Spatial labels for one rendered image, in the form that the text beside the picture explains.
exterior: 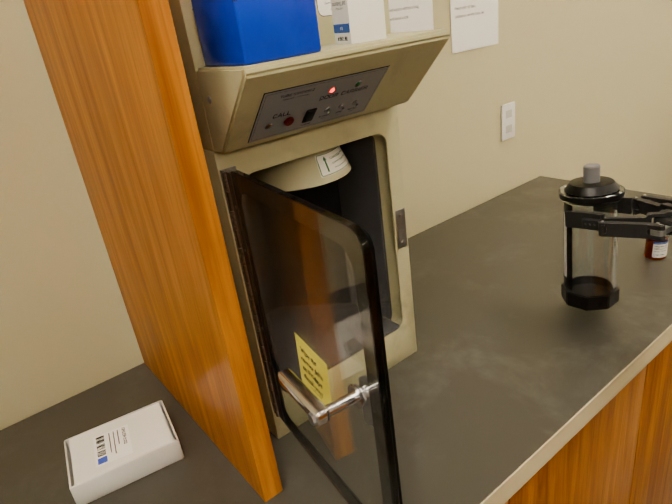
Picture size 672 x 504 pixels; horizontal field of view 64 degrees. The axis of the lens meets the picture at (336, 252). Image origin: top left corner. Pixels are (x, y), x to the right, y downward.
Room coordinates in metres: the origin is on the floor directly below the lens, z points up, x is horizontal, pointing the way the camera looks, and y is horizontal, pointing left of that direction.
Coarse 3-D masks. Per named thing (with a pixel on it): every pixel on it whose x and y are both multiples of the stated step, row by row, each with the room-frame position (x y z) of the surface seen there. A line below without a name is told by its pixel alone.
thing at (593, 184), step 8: (584, 168) 0.91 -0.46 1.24; (592, 168) 0.89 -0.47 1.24; (584, 176) 0.90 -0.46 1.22; (592, 176) 0.89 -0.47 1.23; (600, 176) 0.92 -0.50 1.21; (568, 184) 0.92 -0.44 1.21; (576, 184) 0.90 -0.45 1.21; (584, 184) 0.90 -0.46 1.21; (592, 184) 0.89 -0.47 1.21; (600, 184) 0.88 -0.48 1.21; (608, 184) 0.87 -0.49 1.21; (616, 184) 0.88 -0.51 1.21; (568, 192) 0.90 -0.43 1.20; (576, 192) 0.88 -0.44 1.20; (584, 192) 0.87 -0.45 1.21; (592, 192) 0.87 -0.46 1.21; (600, 192) 0.86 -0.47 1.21; (608, 192) 0.86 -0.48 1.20
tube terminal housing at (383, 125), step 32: (384, 0) 0.85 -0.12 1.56; (192, 32) 0.67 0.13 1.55; (320, 32) 0.78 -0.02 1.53; (192, 64) 0.67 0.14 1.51; (192, 96) 0.69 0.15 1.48; (320, 128) 0.76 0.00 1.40; (352, 128) 0.80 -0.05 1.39; (384, 128) 0.83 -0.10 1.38; (224, 160) 0.67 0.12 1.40; (256, 160) 0.70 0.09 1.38; (288, 160) 0.73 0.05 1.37; (384, 160) 0.87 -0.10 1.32; (224, 192) 0.67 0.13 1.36; (384, 192) 0.86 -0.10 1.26; (224, 224) 0.68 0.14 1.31; (384, 224) 0.86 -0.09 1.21; (256, 352) 0.67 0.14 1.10
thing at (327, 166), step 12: (312, 156) 0.79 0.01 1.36; (324, 156) 0.80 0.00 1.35; (336, 156) 0.81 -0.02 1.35; (276, 168) 0.78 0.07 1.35; (288, 168) 0.78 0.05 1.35; (300, 168) 0.78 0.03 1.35; (312, 168) 0.78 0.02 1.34; (324, 168) 0.79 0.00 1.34; (336, 168) 0.80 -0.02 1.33; (348, 168) 0.83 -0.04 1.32; (264, 180) 0.79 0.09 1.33; (276, 180) 0.78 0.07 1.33; (288, 180) 0.77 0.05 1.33; (300, 180) 0.77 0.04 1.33; (312, 180) 0.77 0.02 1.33; (324, 180) 0.78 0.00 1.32
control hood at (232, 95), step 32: (416, 32) 0.77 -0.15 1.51; (448, 32) 0.75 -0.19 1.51; (256, 64) 0.59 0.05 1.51; (288, 64) 0.61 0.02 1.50; (320, 64) 0.63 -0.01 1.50; (352, 64) 0.67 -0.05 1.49; (384, 64) 0.71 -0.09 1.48; (416, 64) 0.76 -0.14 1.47; (224, 96) 0.62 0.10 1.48; (256, 96) 0.61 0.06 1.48; (384, 96) 0.77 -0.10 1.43; (224, 128) 0.63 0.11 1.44
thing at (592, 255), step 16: (560, 192) 0.91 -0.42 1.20; (576, 208) 0.88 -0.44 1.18; (592, 208) 0.86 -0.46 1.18; (608, 208) 0.86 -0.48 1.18; (576, 240) 0.88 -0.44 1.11; (592, 240) 0.86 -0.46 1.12; (608, 240) 0.86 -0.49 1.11; (576, 256) 0.88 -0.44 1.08; (592, 256) 0.86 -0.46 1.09; (608, 256) 0.86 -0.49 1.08; (576, 272) 0.87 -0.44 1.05; (592, 272) 0.86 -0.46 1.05; (608, 272) 0.86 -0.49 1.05; (576, 288) 0.87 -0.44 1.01; (592, 288) 0.86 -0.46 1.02; (608, 288) 0.85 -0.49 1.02
